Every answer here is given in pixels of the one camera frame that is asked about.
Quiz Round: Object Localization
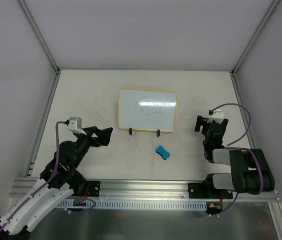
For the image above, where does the blue whiteboard eraser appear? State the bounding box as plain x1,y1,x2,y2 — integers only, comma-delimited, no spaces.
155,145,170,160

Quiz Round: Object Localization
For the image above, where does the yellow framed whiteboard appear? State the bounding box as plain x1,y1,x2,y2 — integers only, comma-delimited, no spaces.
117,88,178,133

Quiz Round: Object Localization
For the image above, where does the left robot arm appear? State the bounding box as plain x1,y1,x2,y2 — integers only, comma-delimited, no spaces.
0,126,113,240

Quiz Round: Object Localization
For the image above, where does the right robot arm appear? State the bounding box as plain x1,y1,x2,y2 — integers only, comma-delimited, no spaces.
188,115,275,199

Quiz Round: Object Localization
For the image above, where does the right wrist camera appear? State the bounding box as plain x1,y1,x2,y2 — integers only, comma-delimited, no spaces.
207,108,224,124

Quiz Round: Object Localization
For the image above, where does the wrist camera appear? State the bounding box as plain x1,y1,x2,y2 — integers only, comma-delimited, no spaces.
207,108,224,124
67,117,86,135

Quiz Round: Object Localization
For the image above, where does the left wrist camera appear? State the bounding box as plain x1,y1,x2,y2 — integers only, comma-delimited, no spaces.
67,117,86,135

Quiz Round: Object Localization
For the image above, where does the wire whiteboard stand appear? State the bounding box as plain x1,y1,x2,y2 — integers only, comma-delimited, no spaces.
128,128,161,137

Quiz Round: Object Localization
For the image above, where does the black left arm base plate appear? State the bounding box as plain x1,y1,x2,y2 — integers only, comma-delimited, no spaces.
82,180,101,198

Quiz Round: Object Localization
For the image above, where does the aluminium mounting rail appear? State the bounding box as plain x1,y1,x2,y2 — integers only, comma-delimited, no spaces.
9,177,281,203

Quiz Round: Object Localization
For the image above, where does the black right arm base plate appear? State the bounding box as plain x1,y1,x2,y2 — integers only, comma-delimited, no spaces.
188,182,233,200

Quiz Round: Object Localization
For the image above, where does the white slotted cable duct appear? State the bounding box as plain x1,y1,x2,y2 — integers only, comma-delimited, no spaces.
56,199,207,212

